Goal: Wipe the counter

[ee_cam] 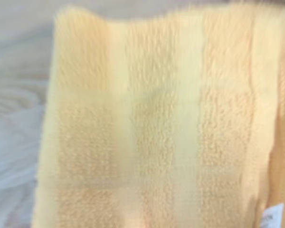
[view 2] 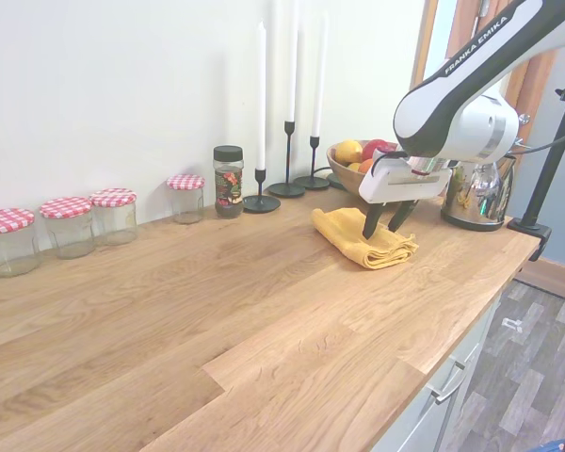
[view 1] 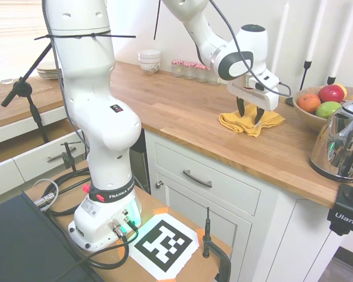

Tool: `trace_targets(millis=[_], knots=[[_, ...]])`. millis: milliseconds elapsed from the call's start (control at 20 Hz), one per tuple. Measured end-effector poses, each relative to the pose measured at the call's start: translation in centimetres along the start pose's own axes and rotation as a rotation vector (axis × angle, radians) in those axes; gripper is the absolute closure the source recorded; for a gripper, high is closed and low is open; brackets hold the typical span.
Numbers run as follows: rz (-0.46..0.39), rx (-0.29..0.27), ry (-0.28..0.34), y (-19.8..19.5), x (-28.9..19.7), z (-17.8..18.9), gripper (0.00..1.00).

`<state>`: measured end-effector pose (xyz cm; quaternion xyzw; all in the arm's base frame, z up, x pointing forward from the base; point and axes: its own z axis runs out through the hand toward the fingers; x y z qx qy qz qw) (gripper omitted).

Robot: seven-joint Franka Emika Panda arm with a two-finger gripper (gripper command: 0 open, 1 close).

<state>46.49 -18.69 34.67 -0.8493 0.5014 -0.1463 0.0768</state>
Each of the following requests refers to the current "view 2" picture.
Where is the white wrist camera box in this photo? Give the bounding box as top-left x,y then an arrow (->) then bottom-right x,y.
373,149 -> 410,171

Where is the white cabinet under counter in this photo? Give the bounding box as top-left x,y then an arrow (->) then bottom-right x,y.
370,282 -> 506,452

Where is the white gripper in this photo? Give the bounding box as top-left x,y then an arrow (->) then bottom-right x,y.
358,167 -> 454,241

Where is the black Ulanzi clamp stand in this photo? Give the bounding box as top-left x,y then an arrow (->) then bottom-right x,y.
507,60 -> 565,263

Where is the tall white candle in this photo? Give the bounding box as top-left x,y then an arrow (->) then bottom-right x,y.
285,0 -> 300,124
254,18 -> 268,171
311,11 -> 329,139

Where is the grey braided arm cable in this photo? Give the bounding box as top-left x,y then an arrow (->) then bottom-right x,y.
510,122 -> 565,154

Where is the glass jar red gingham lid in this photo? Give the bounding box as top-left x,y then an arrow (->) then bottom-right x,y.
165,173 -> 207,225
89,187 -> 139,248
39,196 -> 96,261
0,207 -> 41,279

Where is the tall black candle holder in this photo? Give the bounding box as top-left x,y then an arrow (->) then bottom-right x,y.
266,120 -> 308,200

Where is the medium black candle holder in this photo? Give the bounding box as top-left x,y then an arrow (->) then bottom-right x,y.
292,135 -> 332,191

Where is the yellow cloth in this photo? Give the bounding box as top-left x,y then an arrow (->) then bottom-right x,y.
310,206 -> 420,271

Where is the wooden fruit bowl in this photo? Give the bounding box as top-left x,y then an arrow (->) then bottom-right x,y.
325,138 -> 402,202

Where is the short black candle holder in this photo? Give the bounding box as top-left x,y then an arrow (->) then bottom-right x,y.
241,166 -> 283,215

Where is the coffee jar black lid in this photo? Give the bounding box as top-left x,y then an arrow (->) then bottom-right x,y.
212,144 -> 246,220

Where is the metal bar drawer handle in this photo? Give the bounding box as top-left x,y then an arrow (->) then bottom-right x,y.
428,359 -> 467,405

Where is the red apple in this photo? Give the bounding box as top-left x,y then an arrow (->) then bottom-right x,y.
361,137 -> 399,162

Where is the shiny steel kettle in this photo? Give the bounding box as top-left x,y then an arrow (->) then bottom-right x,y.
439,152 -> 520,234

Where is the wooden door frame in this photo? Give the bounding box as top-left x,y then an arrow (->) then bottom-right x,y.
411,0 -> 559,142

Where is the yellow lemon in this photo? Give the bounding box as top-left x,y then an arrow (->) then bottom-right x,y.
334,139 -> 365,165

